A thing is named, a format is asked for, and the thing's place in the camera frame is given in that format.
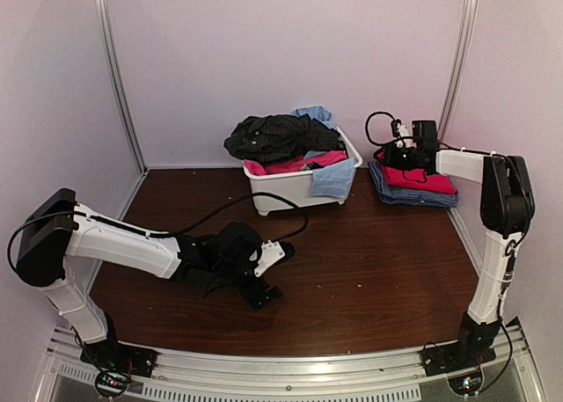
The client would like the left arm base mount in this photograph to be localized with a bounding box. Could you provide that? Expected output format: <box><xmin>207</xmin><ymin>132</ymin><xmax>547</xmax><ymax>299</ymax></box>
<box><xmin>80</xmin><ymin>343</ymin><xmax>157</xmax><ymax>378</ymax></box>

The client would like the aluminium frame post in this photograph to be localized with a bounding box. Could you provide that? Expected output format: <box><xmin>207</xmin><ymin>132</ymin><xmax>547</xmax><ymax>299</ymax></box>
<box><xmin>438</xmin><ymin>0</ymin><xmax>479</xmax><ymax>139</ymax></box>
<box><xmin>94</xmin><ymin>0</ymin><xmax>148</xmax><ymax>174</ymax></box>

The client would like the right aluminium frame post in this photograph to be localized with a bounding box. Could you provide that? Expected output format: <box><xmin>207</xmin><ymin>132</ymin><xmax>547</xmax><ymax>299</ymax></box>
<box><xmin>438</xmin><ymin>0</ymin><xmax>479</xmax><ymax>139</ymax></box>

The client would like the right circuit board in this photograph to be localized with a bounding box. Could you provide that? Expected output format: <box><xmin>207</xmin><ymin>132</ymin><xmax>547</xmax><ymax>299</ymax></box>
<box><xmin>447</xmin><ymin>369</ymin><xmax>484</xmax><ymax>397</ymax></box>

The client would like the white plastic laundry bin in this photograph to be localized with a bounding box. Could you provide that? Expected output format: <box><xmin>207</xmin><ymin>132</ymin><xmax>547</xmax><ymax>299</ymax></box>
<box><xmin>243</xmin><ymin>126</ymin><xmax>362</xmax><ymax>208</ymax></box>

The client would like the light blue shirt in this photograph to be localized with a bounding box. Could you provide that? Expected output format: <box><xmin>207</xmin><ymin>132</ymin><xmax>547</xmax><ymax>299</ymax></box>
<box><xmin>291</xmin><ymin>106</ymin><xmax>360</xmax><ymax>199</ymax></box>

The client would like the folded blue checkered shirt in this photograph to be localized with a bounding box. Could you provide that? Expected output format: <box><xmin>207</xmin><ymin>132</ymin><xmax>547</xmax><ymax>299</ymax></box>
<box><xmin>368</xmin><ymin>162</ymin><xmax>458</xmax><ymax>208</ymax></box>

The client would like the black striped shirt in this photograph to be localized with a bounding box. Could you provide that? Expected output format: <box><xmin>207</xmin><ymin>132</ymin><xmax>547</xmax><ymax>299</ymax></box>
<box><xmin>223</xmin><ymin>114</ymin><xmax>344</xmax><ymax>164</ymax></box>

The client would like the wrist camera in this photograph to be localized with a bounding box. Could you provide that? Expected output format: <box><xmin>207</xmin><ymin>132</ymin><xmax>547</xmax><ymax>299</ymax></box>
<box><xmin>250</xmin><ymin>240</ymin><xmax>295</xmax><ymax>277</ymax></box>
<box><xmin>391</xmin><ymin>119</ymin><xmax>415</xmax><ymax>150</ymax></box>

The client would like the left circuit board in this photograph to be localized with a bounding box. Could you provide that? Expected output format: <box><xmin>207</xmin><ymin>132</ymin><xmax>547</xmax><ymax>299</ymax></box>
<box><xmin>94</xmin><ymin>371</ymin><xmax>131</xmax><ymax>398</ymax></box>

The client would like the front aluminium rail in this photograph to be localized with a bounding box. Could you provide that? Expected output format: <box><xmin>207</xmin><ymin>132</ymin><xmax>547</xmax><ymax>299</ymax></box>
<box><xmin>43</xmin><ymin>331</ymin><xmax>536</xmax><ymax>402</ymax></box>

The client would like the left aluminium frame post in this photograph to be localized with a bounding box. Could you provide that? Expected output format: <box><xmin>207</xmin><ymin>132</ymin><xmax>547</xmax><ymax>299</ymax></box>
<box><xmin>94</xmin><ymin>0</ymin><xmax>148</xmax><ymax>174</ymax></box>

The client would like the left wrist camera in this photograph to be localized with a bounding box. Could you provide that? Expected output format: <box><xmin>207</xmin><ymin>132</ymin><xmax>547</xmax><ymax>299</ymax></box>
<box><xmin>250</xmin><ymin>240</ymin><xmax>295</xmax><ymax>277</ymax></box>

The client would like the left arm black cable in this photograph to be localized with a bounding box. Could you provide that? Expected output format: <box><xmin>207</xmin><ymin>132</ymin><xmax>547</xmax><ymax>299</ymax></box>
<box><xmin>6</xmin><ymin>191</ymin><xmax>309</xmax><ymax>280</ymax></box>

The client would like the pink garment in bin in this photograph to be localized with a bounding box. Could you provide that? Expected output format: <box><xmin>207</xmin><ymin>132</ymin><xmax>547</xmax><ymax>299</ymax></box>
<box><xmin>243</xmin><ymin>150</ymin><xmax>347</xmax><ymax>176</ymax></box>

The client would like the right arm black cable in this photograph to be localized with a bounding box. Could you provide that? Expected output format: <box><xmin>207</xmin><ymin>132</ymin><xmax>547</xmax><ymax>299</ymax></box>
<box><xmin>364</xmin><ymin>110</ymin><xmax>397</xmax><ymax>147</ymax></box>

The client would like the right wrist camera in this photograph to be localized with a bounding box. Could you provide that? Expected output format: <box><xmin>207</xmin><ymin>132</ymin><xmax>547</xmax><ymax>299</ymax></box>
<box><xmin>391</xmin><ymin>119</ymin><xmax>415</xmax><ymax>150</ymax></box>

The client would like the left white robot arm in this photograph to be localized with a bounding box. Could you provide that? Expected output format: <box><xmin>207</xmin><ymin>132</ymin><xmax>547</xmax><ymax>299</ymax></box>
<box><xmin>6</xmin><ymin>188</ymin><xmax>295</xmax><ymax>370</ymax></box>

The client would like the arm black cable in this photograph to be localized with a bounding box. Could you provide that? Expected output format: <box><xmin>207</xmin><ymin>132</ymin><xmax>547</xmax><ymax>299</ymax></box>
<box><xmin>364</xmin><ymin>110</ymin><xmax>397</xmax><ymax>147</ymax></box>
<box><xmin>6</xmin><ymin>191</ymin><xmax>309</xmax><ymax>280</ymax></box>

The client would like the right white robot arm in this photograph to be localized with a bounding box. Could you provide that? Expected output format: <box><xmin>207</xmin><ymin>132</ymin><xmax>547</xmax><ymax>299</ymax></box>
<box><xmin>374</xmin><ymin>118</ymin><xmax>535</xmax><ymax>369</ymax></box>

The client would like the circuit board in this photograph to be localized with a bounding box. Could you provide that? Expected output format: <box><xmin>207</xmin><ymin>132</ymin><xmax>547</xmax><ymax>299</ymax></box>
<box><xmin>94</xmin><ymin>371</ymin><xmax>131</xmax><ymax>398</ymax></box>
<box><xmin>447</xmin><ymin>369</ymin><xmax>484</xmax><ymax>397</ymax></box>

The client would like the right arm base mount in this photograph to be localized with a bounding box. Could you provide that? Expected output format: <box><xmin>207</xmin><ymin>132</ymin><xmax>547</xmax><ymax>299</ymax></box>
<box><xmin>419</xmin><ymin>341</ymin><xmax>496</xmax><ymax>376</ymax></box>

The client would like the red t-shirt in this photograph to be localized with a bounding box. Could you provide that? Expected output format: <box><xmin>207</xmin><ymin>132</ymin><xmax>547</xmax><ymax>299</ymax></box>
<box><xmin>381</xmin><ymin>165</ymin><xmax>457</xmax><ymax>195</ymax></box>

